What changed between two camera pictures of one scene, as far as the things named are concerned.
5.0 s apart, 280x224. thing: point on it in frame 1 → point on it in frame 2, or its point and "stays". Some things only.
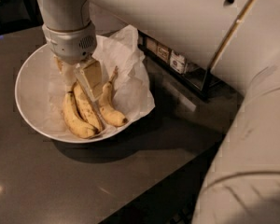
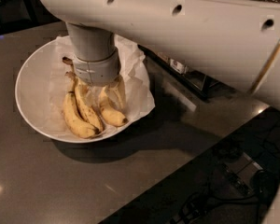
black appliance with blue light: x=14 y=8 stays
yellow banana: x=106 y=106 stays
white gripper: x=70 y=46 → x=96 y=71
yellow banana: x=86 y=107 stays
